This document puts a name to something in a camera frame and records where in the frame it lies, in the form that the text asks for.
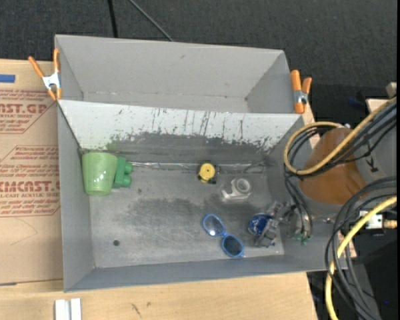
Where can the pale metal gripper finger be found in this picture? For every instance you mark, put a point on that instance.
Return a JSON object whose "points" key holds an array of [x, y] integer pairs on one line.
{"points": [[269, 234], [275, 209]]}

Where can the blue and white ball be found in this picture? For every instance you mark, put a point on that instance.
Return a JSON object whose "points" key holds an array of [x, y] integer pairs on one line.
{"points": [[258, 223]]}

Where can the clear tape dispenser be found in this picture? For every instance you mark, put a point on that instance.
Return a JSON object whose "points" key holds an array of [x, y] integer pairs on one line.
{"points": [[237, 189]]}

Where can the blue sunglasses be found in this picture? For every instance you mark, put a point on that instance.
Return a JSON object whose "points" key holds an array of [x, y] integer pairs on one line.
{"points": [[222, 234]]}

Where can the yellow and black round toy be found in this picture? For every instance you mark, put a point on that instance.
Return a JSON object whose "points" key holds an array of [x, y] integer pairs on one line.
{"points": [[206, 172]]}

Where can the grey metal bin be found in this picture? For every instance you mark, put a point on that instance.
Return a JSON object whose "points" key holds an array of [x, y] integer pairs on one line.
{"points": [[160, 212]]}

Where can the green toy building block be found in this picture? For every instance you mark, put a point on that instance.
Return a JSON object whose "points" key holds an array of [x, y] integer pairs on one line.
{"points": [[124, 173]]}

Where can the light green plastic cup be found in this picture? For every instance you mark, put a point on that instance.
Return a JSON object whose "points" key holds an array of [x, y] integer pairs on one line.
{"points": [[98, 173]]}

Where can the brown cardboard board red print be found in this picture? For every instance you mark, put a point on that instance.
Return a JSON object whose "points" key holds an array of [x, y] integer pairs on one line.
{"points": [[26, 165]]}

